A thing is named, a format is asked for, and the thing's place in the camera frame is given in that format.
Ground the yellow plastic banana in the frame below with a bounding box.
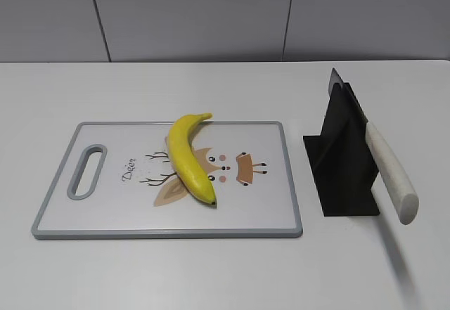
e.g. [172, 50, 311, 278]
[167, 112, 217, 205]

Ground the white-handled kitchen knife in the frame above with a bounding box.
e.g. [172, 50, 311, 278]
[328, 68, 419, 225]

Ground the white grey-rimmed cutting board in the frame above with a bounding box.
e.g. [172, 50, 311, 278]
[32, 121, 302, 240]

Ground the black knife stand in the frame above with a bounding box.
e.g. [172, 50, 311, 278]
[303, 83, 380, 217]

